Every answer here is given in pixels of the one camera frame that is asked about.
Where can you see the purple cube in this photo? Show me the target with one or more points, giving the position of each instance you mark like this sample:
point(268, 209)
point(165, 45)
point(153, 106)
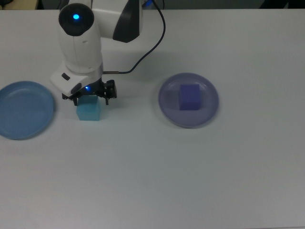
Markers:
point(189, 97)

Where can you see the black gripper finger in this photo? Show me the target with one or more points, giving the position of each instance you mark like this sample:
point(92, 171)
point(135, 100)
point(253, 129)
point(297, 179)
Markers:
point(110, 90)
point(75, 99)

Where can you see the purple plate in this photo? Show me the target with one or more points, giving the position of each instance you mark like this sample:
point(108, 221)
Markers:
point(166, 105)

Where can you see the blue plate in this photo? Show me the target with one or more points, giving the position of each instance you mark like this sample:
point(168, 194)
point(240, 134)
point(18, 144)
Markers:
point(23, 112)

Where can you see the light blue cube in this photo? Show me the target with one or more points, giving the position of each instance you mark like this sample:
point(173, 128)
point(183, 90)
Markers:
point(88, 112)

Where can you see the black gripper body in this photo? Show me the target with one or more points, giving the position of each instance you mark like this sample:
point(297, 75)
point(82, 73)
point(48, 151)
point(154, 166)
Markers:
point(95, 89)

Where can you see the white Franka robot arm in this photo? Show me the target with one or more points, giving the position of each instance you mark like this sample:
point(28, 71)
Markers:
point(78, 47)

